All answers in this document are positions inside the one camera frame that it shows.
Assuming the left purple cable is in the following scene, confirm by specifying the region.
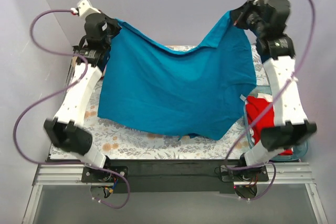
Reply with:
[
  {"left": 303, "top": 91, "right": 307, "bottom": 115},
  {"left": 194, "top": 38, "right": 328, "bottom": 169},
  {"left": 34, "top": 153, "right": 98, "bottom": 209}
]
[{"left": 13, "top": 8, "right": 131, "bottom": 209}]

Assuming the red t shirt in bin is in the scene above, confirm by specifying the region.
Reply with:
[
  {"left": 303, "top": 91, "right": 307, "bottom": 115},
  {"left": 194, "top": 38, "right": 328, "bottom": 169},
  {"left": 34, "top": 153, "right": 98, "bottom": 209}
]
[{"left": 245, "top": 95, "right": 293, "bottom": 156}]

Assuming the blue t shirt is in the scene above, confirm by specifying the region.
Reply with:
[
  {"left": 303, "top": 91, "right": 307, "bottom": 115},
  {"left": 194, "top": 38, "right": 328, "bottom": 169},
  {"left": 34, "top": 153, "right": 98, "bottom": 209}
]
[{"left": 98, "top": 13, "right": 256, "bottom": 140}]

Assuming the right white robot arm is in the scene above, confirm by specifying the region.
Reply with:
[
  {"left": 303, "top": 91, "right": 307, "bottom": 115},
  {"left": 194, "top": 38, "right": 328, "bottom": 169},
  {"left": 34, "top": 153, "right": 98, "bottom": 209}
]
[{"left": 230, "top": 0, "right": 317, "bottom": 181}]

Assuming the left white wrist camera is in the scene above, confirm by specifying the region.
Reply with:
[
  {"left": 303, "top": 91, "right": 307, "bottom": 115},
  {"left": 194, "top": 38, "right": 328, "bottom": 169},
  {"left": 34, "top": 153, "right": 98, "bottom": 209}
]
[{"left": 70, "top": 0, "right": 101, "bottom": 19}]

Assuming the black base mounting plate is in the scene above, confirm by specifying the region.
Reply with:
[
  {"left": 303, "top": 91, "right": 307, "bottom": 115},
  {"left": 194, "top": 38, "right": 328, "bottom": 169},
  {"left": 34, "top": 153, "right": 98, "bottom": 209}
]
[{"left": 81, "top": 158, "right": 271, "bottom": 194}]

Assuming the purple cable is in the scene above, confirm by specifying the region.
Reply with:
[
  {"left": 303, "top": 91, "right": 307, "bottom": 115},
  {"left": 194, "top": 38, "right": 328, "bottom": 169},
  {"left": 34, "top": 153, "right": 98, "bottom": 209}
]
[
  {"left": 224, "top": 0, "right": 316, "bottom": 201},
  {"left": 13, "top": 8, "right": 131, "bottom": 209}
]

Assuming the white t shirt in bin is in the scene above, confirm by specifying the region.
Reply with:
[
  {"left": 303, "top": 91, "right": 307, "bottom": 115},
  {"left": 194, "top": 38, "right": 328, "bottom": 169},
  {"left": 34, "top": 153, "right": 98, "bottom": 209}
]
[{"left": 245, "top": 93, "right": 274, "bottom": 144}]

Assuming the clear blue plastic bin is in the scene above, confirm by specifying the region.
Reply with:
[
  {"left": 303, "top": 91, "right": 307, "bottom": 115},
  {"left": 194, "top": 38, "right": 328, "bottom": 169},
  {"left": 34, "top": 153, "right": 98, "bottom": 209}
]
[{"left": 246, "top": 85, "right": 309, "bottom": 163}]

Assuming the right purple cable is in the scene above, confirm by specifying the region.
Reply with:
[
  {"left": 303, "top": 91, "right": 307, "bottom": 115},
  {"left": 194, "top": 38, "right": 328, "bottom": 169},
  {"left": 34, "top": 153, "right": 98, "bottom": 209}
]
[{"left": 224, "top": 0, "right": 316, "bottom": 201}]

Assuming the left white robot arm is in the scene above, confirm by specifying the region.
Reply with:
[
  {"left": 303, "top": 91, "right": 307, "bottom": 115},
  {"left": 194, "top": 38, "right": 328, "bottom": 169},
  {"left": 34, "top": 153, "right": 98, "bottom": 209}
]
[{"left": 44, "top": 11, "right": 121, "bottom": 182}]

